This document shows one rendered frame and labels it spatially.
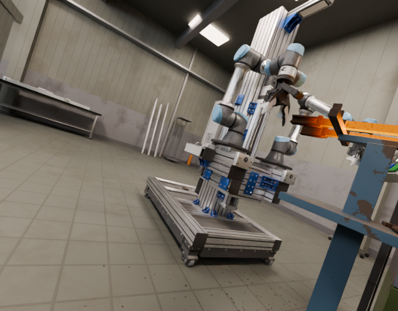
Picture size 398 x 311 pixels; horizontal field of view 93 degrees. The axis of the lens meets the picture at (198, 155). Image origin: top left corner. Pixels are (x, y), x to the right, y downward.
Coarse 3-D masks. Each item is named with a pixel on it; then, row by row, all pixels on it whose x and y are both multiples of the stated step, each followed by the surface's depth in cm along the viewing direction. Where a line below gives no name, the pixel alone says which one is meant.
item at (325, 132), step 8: (304, 128) 80; (312, 128) 77; (328, 128) 74; (312, 136) 78; (320, 136) 74; (328, 136) 75; (336, 136) 71; (368, 136) 64; (376, 136) 63; (384, 136) 62
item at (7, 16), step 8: (0, 0) 271; (8, 0) 287; (0, 8) 281; (8, 8) 293; (16, 8) 313; (0, 16) 286; (8, 16) 305; (16, 16) 321; (0, 24) 292; (8, 24) 312; (0, 32) 299; (8, 32) 319; (0, 40) 305; (0, 48) 312; (0, 56) 319
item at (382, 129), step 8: (296, 120) 71; (304, 120) 69; (312, 120) 67; (320, 120) 64; (328, 120) 63; (320, 128) 67; (352, 128) 59; (360, 128) 57; (368, 128) 55; (376, 128) 54; (384, 128) 53; (392, 128) 52
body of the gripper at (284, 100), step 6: (282, 78) 84; (288, 78) 83; (276, 84) 88; (288, 84) 87; (270, 90) 88; (276, 90) 85; (282, 90) 83; (270, 96) 87; (282, 96) 84; (288, 96) 85; (276, 102) 88; (282, 102) 84
